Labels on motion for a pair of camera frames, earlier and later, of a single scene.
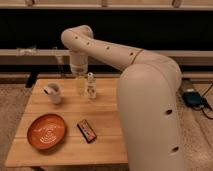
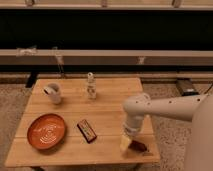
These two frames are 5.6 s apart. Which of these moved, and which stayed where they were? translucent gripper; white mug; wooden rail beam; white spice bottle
Moved: translucent gripper
Stayed: white spice bottle; wooden rail beam; white mug
